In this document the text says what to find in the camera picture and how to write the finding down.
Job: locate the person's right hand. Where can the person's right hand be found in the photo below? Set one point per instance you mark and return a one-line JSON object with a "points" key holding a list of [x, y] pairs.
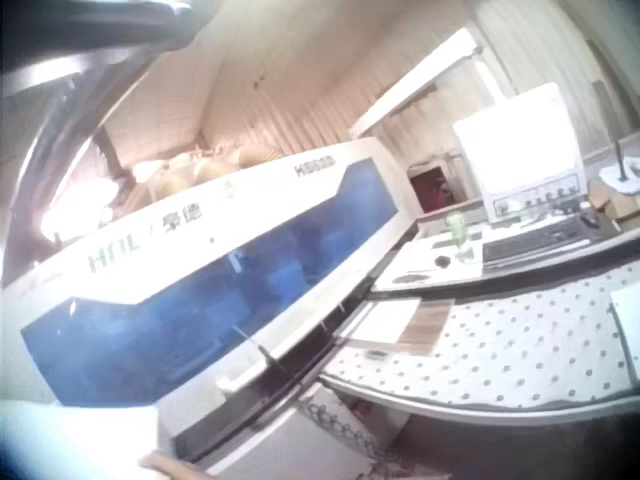
{"points": [[172, 469]]}

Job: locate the brown striped board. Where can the brown striped board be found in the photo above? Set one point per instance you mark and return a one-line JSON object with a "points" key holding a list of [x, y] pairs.
{"points": [[425, 327]]}

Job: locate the cardboard box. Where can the cardboard box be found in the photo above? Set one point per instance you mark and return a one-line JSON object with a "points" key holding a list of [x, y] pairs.
{"points": [[617, 205]]}

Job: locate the heap of pale sacks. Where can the heap of pale sacks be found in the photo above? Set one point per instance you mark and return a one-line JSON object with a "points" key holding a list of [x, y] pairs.
{"points": [[200, 170]]}

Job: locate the white console desk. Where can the white console desk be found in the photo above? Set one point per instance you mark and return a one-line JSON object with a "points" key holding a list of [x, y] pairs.
{"points": [[450, 275]]}

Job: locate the small dark flat piece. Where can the small dark flat piece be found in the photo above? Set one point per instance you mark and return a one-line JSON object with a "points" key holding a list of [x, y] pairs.
{"points": [[377, 355]]}

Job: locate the white machine with blue window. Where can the white machine with blue window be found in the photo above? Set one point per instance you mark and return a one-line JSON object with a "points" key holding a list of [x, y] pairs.
{"points": [[210, 235]]}

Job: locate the small black round object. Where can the small black round object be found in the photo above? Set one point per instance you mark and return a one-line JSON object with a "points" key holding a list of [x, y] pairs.
{"points": [[441, 261]]}

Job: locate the white panel sheet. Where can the white panel sheet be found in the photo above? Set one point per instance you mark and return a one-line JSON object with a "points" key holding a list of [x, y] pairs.
{"points": [[627, 325]]}

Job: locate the white paper sheet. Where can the white paper sheet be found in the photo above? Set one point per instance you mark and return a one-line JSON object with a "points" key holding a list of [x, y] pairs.
{"points": [[386, 320]]}

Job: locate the black keyboard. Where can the black keyboard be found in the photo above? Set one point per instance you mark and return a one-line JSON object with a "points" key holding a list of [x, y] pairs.
{"points": [[535, 245]]}

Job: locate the white overhead beam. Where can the white overhead beam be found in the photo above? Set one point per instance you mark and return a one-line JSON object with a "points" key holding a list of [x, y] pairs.
{"points": [[415, 85]]}

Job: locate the person's right fingers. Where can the person's right fingers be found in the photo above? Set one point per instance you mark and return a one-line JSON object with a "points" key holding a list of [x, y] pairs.
{"points": [[172, 469]]}

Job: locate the red cabinet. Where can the red cabinet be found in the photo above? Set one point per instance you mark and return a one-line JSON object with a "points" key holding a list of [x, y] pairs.
{"points": [[435, 190]]}

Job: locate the green plastic bottle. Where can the green plastic bottle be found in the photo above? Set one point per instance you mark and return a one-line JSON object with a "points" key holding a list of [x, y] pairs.
{"points": [[459, 235]]}

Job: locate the white control monitor box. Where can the white control monitor box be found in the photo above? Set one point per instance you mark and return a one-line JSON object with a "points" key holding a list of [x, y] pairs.
{"points": [[520, 150]]}

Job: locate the white dotted work table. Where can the white dotted work table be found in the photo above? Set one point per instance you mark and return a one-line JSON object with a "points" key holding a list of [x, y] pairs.
{"points": [[525, 340]]}

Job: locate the black upright rod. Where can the black upright rod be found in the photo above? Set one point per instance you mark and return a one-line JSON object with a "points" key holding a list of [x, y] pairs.
{"points": [[621, 160]]}

